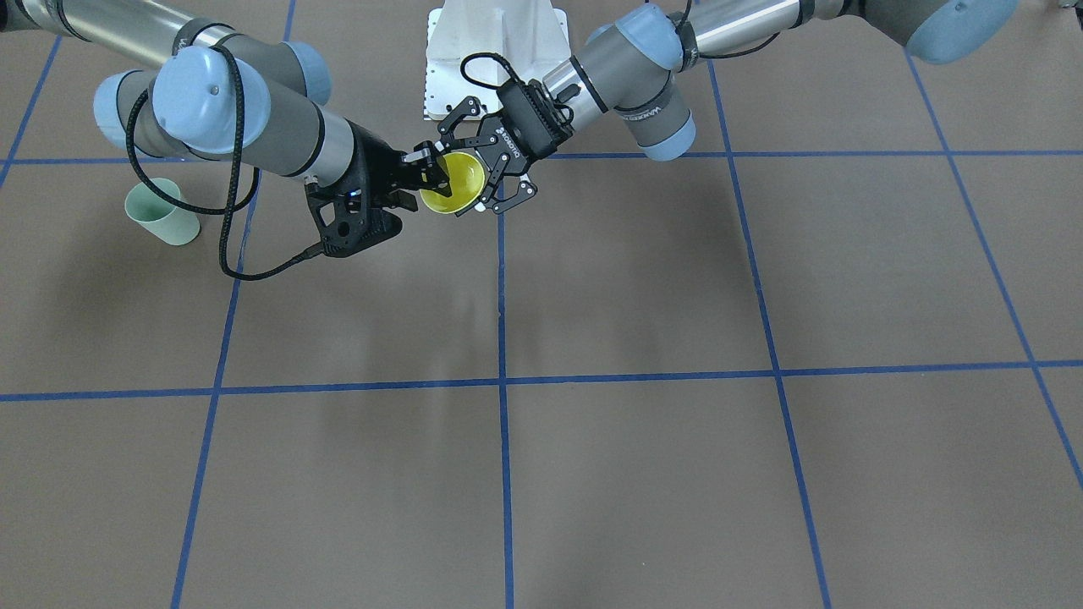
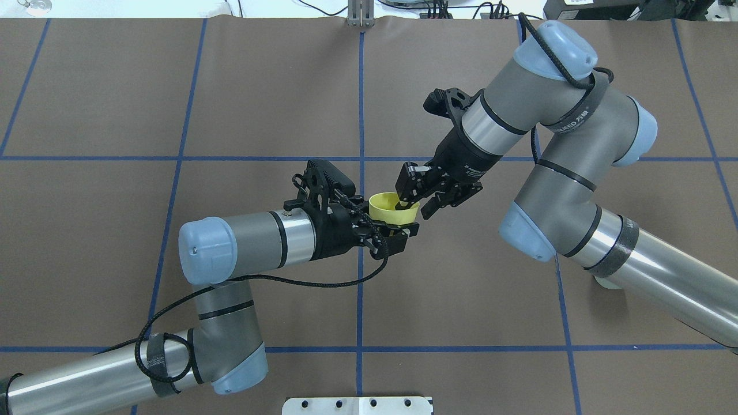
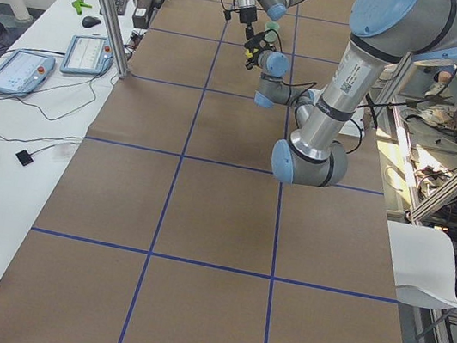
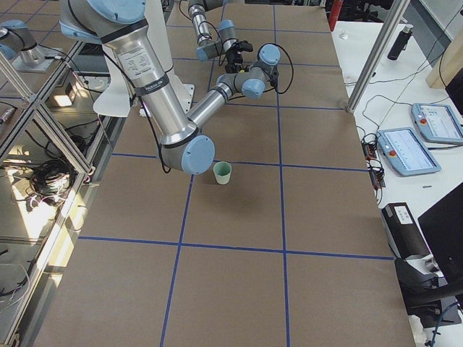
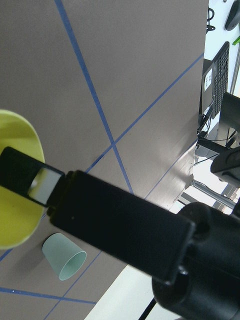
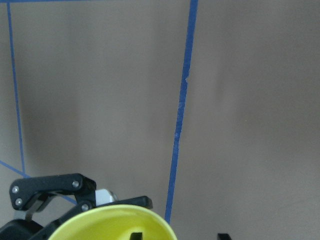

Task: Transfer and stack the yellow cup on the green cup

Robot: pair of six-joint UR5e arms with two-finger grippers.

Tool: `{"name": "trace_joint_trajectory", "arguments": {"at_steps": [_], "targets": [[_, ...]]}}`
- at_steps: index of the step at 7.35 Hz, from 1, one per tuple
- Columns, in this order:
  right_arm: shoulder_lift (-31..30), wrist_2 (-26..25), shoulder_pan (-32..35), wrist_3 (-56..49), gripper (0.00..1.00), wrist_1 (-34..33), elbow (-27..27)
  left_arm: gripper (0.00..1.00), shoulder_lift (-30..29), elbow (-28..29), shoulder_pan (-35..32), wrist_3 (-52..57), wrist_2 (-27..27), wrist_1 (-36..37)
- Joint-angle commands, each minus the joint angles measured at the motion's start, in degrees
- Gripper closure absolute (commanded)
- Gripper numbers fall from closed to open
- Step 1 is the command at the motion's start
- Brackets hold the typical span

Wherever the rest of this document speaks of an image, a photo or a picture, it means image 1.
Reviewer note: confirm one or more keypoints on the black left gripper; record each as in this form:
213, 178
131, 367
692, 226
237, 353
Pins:
501, 140

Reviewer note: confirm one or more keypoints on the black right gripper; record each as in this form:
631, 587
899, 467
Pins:
375, 158

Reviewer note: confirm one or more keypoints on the yellow cup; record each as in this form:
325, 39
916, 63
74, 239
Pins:
467, 176

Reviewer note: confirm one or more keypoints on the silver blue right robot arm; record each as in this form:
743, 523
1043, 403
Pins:
206, 92

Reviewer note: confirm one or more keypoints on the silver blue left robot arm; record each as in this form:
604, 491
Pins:
629, 67

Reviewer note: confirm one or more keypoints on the light green cup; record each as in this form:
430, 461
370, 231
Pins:
173, 225

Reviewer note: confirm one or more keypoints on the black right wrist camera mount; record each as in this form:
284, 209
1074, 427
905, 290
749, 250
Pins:
351, 222

